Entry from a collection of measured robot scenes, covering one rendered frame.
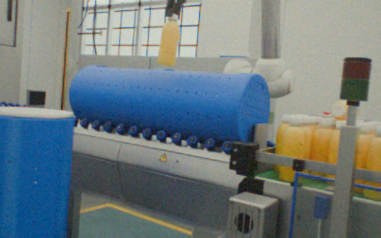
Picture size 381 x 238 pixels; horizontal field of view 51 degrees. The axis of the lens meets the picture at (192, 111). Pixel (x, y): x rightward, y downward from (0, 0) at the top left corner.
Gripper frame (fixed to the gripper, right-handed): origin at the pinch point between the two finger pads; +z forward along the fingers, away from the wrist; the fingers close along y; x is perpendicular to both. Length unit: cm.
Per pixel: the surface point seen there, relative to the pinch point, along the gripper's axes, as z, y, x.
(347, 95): 30, 24, 74
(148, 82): 29.1, -1.5, -8.3
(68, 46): 8, -40, -112
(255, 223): 66, 18, 54
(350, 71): 24, 24, 74
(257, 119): 37, -17, 34
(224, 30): -61, -256, -134
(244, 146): 46, 9, 43
